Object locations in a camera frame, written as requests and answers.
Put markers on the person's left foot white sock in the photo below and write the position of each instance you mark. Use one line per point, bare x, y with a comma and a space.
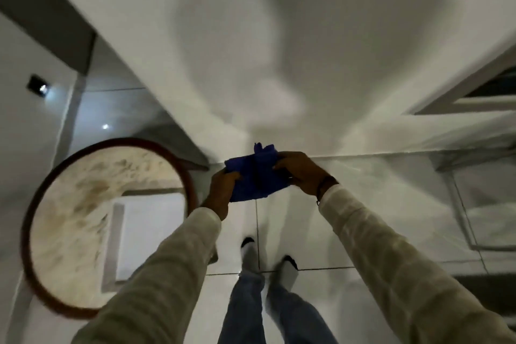
250, 255

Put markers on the black wall fixture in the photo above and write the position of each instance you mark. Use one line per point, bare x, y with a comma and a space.
38, 85

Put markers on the person's left forearm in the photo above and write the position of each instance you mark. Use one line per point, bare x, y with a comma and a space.
161, 275

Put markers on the person's leg blue jeans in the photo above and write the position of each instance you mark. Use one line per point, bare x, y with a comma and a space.
298, 317
242, 311

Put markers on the person's right leg blue jeans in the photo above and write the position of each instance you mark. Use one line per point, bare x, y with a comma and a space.
298, 317

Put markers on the person's right foot white sock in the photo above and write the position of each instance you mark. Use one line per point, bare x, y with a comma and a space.
287, 271

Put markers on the white window frame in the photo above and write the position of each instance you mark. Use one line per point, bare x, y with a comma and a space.
463, 93

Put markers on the person's right fingers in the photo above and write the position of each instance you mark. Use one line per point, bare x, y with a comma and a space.
285, 164

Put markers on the person's left leg blue jeans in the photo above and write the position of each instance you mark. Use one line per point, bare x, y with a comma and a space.
242, 311

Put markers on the person's foot white sock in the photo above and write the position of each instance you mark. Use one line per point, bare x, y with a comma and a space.
250, 255
287, 271

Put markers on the person's right hand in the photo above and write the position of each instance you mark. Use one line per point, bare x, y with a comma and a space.
306, 174

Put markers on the round brown-framed mirror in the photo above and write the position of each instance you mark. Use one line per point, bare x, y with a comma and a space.
100, 218

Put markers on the person's right forearm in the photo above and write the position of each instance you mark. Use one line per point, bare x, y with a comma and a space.
395, 263

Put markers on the person's left hand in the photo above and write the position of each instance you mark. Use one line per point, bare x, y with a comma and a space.
217, 194

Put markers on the person's left fingers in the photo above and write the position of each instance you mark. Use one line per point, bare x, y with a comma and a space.
232, 179

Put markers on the blue cloth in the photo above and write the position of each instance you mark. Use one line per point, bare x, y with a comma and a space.
258, 174

